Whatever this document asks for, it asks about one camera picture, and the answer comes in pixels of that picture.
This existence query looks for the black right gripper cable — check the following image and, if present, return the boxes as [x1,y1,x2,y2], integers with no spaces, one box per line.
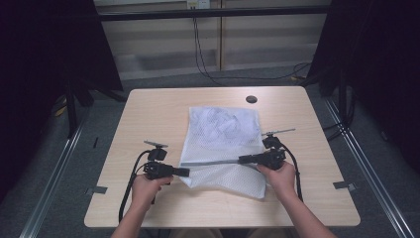
[280,142,304,203]

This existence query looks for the black metal stand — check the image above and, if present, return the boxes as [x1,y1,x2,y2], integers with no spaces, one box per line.
[336,73,352,128]
[63,80,97,140]

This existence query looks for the person's right leg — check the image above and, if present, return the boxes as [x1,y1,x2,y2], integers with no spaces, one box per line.
[247,228,293,238]

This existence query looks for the grey tape strip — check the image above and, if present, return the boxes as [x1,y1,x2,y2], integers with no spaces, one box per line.
[84,185,109,196]
[332,180,358,192]

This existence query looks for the black wall cable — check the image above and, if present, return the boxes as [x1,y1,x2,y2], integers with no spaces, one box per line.
[194,17,312,81]
[192,17,229,87]

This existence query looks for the person's left leg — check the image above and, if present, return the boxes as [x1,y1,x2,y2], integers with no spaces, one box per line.
[167,228,225,238]

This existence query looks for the white mesh laundry bag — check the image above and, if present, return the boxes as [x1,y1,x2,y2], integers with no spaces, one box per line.
[177,105,269,200]

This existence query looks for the person's left hand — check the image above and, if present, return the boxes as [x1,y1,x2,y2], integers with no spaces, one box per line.
[131,174,174,211]

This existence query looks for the black curtain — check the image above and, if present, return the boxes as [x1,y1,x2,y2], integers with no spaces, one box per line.
[0,0,124,202]
[306,0,420,175]

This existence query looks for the metal floor rail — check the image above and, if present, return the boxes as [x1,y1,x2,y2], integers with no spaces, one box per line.
[322,96,416,238]
[19,113,87,238]

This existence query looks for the yellow floor object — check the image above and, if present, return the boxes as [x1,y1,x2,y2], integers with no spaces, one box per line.
[53,104,69,118]

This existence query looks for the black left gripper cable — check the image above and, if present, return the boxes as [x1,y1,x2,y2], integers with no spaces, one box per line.
[118,149,153,223]

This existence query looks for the white crumpled garment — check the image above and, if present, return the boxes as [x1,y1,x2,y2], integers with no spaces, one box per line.
[192,107,262,147]

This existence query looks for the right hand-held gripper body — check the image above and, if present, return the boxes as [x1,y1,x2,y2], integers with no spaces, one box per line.
[261,128,296,172]

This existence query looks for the black horizontal bar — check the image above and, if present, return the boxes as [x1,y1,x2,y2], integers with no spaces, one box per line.
[98,5,331,22]

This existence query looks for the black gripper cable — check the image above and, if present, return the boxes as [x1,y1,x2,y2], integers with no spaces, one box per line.
[118,149,153,223]
[280,142,304,203]

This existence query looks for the black floor cables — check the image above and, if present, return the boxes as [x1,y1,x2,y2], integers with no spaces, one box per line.
[322,90,357,143]

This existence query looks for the person's leg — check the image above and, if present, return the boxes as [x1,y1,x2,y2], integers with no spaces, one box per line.
[247,228,293,238]
[167,228,225,238]

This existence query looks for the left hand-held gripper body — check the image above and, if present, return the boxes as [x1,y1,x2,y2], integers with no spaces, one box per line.
[143,140,173,181]

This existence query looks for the person's right hand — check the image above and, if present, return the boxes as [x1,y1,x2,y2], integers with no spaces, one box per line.
[257,162,296,201]

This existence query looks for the white wall socket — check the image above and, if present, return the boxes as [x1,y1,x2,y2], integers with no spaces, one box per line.
[186,0,212,10]

